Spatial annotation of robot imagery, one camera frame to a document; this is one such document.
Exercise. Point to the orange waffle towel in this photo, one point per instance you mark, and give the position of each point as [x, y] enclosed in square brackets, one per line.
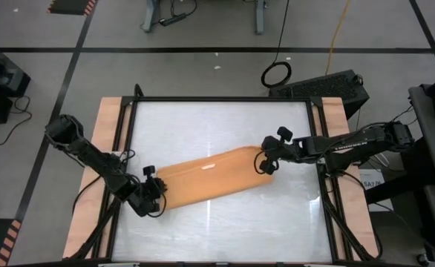
[217, 178]

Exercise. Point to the grey desk leg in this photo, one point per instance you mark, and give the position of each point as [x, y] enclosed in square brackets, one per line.
[259, 18]
[150, 18]

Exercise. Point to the black caster wheel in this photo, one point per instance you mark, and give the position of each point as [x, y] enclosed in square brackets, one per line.
[423, 259]

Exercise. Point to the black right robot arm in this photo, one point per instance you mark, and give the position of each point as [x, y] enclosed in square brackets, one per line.
[351, 144]

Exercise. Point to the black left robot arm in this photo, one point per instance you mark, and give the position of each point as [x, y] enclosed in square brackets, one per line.
[91, 157]

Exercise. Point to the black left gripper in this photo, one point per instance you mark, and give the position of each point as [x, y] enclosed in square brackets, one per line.
[148, 200]

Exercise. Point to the black computer tower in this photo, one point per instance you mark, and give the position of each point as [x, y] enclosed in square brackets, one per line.
[321, 87]

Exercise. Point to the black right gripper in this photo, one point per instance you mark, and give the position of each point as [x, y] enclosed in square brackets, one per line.
[290, 152]

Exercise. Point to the small black striped floor mat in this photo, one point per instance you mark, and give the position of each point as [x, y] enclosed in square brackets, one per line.
[69, 6]

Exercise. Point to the black cart base frame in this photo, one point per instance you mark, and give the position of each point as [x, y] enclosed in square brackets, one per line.
[418, 167]

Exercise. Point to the black metal table frame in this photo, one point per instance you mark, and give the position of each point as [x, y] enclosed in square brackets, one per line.
[221, 99]

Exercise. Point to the black power strip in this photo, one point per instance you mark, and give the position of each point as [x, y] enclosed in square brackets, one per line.
[173, 19]

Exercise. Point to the white paper sheet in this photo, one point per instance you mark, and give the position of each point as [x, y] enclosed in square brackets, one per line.
[369, 178]

